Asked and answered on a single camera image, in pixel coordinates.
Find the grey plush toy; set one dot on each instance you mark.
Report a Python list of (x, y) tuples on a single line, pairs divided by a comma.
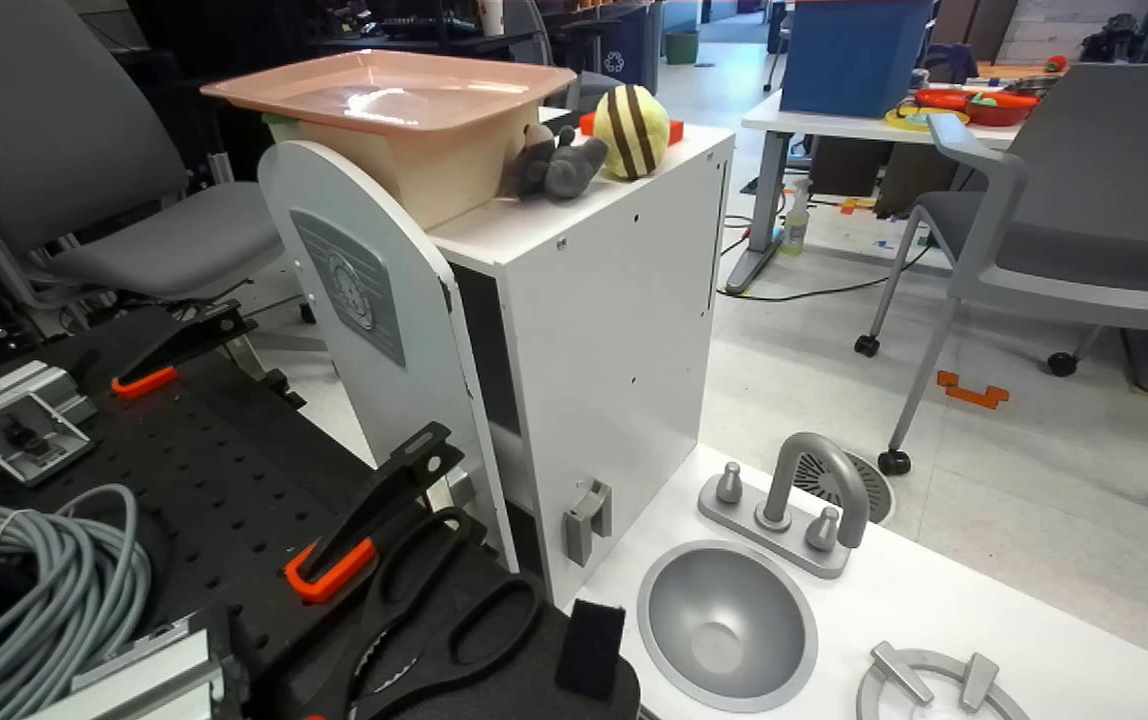
[(556, 174)]

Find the grey toy faucet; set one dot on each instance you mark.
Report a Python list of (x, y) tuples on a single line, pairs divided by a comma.
[(785, 516)]

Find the black perforated board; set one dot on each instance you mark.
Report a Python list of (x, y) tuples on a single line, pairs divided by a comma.
[(235, 482)]

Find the black orange clamp rear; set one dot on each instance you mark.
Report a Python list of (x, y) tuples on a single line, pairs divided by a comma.
[(161, 362)]

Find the black scissors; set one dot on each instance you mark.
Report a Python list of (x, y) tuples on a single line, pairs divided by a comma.
[(397, 642)]

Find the grey toy sink bowl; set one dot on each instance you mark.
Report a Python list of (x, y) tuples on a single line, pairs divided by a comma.
[(727, 624)]

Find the yellow black striped ball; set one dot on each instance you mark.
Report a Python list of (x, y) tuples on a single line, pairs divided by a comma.
[(632, 129)]

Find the white desk table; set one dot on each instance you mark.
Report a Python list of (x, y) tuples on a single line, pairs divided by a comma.
[(802, 138)]

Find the light wooden box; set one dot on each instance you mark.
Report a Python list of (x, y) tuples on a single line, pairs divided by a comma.
[(430, 174)]

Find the white toy kitchen counter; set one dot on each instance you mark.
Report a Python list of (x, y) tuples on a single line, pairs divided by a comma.
[(902, 635)]

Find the black orange clamp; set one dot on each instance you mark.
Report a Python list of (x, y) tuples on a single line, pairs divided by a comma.
[(338, 559), (161, 362)]

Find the pink plastic tray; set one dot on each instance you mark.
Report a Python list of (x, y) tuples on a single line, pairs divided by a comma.
[(392, 90)]

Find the black orange clamp front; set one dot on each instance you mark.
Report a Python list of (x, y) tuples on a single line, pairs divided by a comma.
[(338, 559)]

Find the grey office chair right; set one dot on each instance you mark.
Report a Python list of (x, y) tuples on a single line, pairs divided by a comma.
[(1053, 234)]

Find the white toy kitchen cabinet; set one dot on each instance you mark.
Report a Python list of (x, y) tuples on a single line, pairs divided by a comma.
[(562, 345)]

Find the grey office chair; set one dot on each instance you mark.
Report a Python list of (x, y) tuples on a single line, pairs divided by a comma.
[(1053, 234), (95, 186)]

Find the grey office chair left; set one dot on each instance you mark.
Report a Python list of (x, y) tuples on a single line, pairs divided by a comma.
[(95, 186)]

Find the small black block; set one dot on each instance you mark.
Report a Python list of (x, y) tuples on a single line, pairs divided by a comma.
[(590, 649)]

